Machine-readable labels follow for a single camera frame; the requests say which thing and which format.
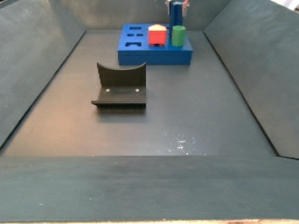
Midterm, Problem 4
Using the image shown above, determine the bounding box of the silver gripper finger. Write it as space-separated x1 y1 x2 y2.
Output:
181 0 189 16
164 0 171 12

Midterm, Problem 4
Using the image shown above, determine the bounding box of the blue star prism peg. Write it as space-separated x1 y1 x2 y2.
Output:
168 1 183 30

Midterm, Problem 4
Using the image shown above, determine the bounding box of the black curved fixture stand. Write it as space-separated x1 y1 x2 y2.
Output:
91 64 145 107

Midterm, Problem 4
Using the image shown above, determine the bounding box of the red pentagon prism peg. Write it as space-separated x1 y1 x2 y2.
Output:
148 24 167 46

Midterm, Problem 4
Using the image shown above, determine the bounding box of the green hexagonal prism peg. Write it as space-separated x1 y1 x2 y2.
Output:
172 25 185 47

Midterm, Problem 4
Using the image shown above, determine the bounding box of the blue shape sorter block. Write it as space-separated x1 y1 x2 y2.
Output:
117 24 192 66

